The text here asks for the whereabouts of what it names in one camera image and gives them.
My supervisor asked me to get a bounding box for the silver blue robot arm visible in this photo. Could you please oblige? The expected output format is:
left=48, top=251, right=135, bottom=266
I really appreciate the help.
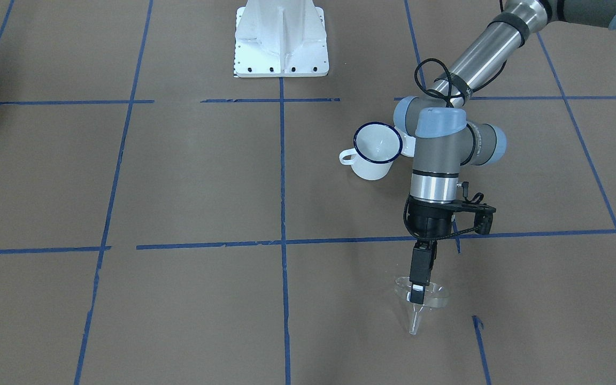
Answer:
left=394, top=1, right=616, bottom=305

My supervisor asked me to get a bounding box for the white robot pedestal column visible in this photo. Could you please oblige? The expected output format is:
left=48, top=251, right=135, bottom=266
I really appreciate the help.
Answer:
left=233, top=1, right=330, bottom=78

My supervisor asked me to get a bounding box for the white enamel mug blue rim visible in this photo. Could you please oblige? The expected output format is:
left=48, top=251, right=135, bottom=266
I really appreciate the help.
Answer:
left=339, top=122, right=403, bottom=181

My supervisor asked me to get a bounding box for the brown paper table cover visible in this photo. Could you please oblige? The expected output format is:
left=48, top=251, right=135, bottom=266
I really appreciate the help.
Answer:
left=0, top=1, right=616, bottom=384

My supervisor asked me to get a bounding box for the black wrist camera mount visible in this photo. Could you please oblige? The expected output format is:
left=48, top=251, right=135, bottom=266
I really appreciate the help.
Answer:
left=450, top=182, right=496, bottom=236

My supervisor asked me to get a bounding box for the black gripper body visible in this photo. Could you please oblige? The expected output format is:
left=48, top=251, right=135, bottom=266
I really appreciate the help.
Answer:
left=406, top=195, right=454, bottom=240

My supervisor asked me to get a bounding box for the clear glass funnel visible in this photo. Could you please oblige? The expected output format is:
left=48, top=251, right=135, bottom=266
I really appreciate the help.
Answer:
left=394, top=277, right=450, bottom=336

